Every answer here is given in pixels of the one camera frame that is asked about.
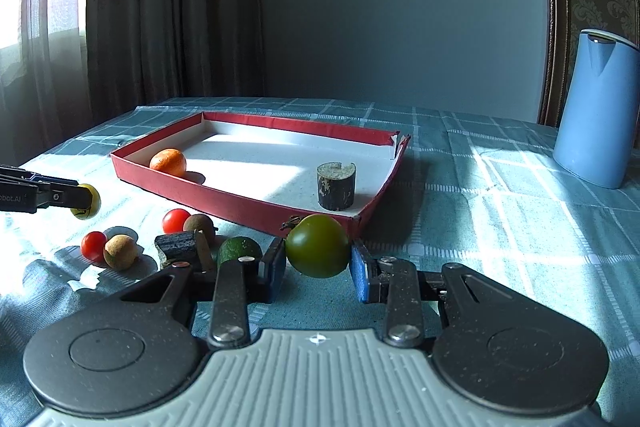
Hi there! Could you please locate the orange mandarin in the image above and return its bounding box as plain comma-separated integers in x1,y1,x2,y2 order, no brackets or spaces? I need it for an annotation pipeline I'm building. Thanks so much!
149,149,188,178

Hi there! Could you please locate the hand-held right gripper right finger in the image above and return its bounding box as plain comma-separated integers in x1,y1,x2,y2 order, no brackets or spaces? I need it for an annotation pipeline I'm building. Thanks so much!
350,240,507,349

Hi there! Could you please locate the brown longan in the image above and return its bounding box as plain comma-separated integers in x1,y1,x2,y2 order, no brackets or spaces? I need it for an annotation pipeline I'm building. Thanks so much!
182,213,219,241
103,234,140,269

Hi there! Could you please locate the yellow cherry tomato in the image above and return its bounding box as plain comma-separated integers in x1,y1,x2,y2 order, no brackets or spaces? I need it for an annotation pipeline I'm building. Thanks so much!
70,183,102,221

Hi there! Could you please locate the dark split sugarcane piece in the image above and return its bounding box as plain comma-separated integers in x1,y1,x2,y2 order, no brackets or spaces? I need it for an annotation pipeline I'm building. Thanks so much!
153,229,214,272

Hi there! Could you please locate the brown patterned curtain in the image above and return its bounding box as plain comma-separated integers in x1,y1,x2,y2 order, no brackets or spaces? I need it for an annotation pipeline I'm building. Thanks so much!
84,0,267,128

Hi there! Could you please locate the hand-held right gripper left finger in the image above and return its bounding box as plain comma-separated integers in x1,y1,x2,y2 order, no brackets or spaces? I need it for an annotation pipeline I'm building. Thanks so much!
121,237,287,351

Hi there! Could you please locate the red cherry tomato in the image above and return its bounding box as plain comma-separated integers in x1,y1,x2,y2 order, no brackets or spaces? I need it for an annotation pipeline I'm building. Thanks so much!
80,231,108,263
162,208,192,236

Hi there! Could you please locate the blue water jug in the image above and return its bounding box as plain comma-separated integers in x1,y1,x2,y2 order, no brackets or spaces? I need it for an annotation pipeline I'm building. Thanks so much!
552,28,640,190

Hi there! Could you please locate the red cardboard box tray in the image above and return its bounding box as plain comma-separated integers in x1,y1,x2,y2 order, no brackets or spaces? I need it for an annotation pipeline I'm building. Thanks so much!
110,110,412,239

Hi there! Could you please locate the dark round sugarcane piece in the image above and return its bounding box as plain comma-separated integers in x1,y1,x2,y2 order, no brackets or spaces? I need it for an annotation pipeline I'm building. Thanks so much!
316,161,356,212

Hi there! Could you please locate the green tomato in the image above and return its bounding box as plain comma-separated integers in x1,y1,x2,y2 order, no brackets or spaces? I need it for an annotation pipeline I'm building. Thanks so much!
280,214,351,279

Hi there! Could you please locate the white sheer curtain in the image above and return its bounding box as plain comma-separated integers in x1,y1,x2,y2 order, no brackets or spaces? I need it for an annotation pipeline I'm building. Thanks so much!
0,0,102,168

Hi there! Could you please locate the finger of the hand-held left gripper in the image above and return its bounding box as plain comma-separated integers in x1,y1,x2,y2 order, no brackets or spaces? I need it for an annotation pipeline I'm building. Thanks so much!
47,186,99,210
0,164,79,188

